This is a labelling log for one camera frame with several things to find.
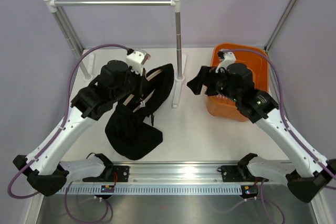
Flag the white slotted cable duct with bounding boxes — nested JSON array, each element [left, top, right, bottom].
[[58, 184, 258, 196]]

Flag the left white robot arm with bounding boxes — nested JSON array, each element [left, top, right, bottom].
[[13, 60, 145, 197]]

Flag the aluminium mounting rail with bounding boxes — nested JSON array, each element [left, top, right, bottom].
[[59, 161, 292, 184]]

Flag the orange plastic bin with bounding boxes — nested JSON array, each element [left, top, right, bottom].
[[206, 43, 269, 122]]

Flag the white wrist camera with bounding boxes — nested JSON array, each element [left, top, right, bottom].
[[126, 49, 150, 76], [215, 49, 236, 73]]

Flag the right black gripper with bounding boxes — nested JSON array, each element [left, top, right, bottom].
[[187, 66, 240, 103]]

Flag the black shorts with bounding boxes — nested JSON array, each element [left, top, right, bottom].
[[105, 63, 175, 161]]

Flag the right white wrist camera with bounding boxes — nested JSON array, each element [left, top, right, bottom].
[[215, 49, 236, 73]]

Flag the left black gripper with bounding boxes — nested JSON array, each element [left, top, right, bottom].
[[111, 63, 148, 102]]

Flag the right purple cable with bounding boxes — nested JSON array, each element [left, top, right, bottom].
[[223, 47, 336, 190]]

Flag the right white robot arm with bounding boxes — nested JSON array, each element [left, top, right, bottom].
[[187, 63, 335, 203]]

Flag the wooden clothes hanger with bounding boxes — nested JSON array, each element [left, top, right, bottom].
[[121, 66, 166, 114]]

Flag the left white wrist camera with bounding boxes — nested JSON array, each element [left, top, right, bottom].
[[126, 49, 150, 76]]

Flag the white metal clothes rack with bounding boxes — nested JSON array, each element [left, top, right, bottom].
[[43, 0, 187, 109]]

